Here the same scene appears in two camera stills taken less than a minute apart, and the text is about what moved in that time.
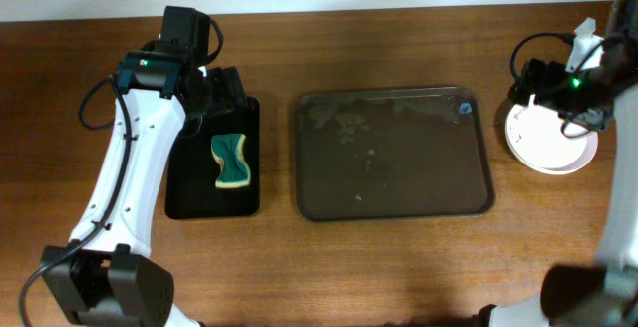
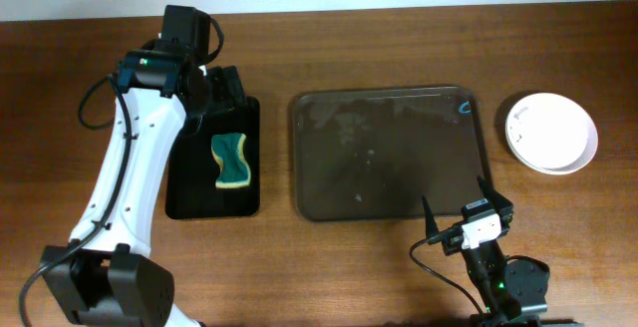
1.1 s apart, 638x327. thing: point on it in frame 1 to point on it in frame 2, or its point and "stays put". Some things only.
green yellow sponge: x=235 y=170 stays put
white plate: x=536 y=139 stays put
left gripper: x=230 y=90 stays put
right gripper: x=543 y=74 to x=501 y=206
